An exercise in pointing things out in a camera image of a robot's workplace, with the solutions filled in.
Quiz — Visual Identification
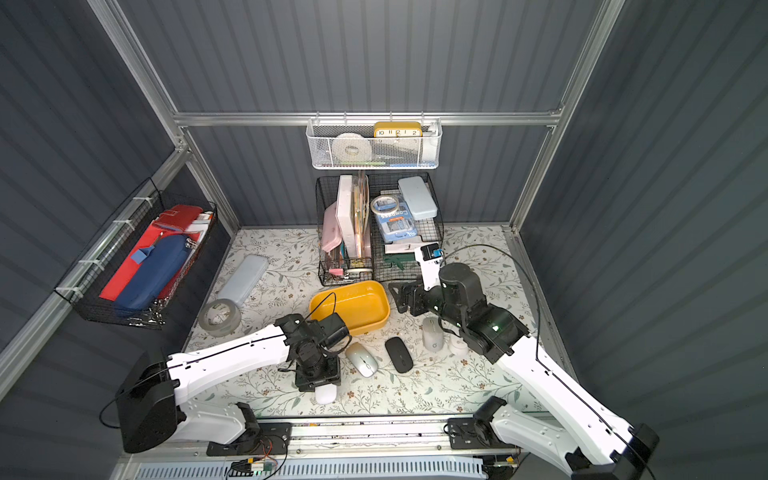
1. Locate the silver grey mouse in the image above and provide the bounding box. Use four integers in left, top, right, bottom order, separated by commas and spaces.
344, 342, 379, 378

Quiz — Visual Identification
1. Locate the white mouse with orange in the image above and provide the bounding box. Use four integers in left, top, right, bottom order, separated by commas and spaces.
314, 384, 338, 405

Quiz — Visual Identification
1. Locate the yellow storage box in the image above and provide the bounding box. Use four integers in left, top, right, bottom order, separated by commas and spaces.
309, 280, 391, 336

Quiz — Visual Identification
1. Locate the black mouse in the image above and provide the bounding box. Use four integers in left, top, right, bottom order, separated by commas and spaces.
385, 337, 414, 374

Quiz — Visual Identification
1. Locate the grey mouse with logo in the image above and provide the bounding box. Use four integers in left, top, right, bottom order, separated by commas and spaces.
421, 316, 444, 353

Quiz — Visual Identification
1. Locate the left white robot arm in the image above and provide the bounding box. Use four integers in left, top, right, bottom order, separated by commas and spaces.
114, 313, 352, 457

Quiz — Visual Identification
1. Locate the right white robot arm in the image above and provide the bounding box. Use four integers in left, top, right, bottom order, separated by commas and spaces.
389, 263, 659, 479

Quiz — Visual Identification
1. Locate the light blue pencil box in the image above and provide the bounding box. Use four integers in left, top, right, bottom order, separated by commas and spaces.
398, 176, 438, 221

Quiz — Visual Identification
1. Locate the white upright box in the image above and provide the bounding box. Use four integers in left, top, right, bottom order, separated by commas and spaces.
336, 175, 357, 258

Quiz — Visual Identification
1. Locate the blue calculator package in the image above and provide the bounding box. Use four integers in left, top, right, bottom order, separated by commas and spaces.
374, 202, 418, 243

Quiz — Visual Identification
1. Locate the clear tape roll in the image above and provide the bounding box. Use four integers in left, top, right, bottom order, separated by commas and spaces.
370, 195, 400, 217

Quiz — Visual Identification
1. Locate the grey flat case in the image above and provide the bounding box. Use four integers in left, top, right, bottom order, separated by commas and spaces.
217, 254, 269, 307

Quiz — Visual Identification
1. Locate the pink case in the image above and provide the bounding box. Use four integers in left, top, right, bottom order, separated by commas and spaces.
321, 202, 343, 253

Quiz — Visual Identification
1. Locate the white tape roll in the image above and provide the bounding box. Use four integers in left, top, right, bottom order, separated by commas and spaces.
331, 132, 373, 163

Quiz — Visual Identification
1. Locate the white mesh hanging basket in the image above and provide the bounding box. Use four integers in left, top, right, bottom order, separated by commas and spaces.
306, 115, 443, 170

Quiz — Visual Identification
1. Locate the yellow clock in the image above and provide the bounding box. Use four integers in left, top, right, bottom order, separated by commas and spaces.
374, 121, 423, 138

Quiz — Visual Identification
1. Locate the blue pencil case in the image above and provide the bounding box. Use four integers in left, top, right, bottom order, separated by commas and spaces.
112, 235, 191, 318

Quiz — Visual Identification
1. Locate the red folder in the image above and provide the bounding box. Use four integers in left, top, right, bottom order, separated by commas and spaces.
99, 204, 204, 301

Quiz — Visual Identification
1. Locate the black wire desk organizer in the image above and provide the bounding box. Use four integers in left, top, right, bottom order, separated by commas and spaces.
315, 171, 444, 287

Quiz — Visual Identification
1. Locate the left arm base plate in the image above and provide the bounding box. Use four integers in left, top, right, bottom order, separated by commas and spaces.
206, 422, 293, 457

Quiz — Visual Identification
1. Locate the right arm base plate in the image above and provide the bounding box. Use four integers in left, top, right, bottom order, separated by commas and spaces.
443, 417, 521, 452

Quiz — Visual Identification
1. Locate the black wire side basket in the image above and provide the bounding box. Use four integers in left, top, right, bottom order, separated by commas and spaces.
55, 181, 218, 330

